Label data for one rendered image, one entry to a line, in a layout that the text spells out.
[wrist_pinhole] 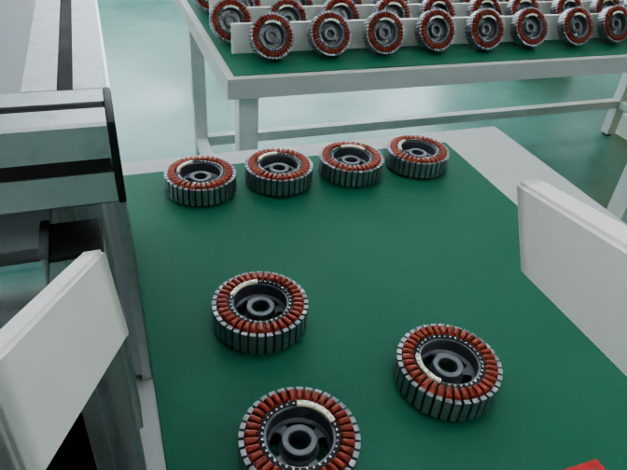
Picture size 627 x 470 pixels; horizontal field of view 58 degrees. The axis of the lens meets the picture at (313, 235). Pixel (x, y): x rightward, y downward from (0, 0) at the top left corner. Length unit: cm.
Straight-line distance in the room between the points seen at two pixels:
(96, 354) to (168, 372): 48
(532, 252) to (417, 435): 45
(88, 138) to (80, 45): 12
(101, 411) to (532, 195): 31
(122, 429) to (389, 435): 29
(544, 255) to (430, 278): 62
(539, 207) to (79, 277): 13
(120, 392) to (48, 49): 21
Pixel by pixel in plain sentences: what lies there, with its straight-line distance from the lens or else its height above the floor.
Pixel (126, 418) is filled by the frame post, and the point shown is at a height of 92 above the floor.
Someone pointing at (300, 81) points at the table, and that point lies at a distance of 143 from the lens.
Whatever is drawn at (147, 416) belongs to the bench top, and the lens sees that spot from 61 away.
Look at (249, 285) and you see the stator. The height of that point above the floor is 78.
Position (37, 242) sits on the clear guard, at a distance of 30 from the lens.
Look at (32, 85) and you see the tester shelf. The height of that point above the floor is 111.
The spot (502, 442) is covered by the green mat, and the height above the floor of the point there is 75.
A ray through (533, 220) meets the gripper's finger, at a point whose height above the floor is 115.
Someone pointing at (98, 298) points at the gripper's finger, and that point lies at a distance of 17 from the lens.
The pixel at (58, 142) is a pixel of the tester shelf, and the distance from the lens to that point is 29.
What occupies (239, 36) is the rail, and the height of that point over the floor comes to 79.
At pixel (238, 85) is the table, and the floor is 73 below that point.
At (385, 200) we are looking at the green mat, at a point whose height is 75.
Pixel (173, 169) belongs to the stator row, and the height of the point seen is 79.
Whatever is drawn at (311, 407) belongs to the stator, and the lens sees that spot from 57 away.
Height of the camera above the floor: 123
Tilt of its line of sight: 36 degrees down
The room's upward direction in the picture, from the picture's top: 5 degrees clockwise
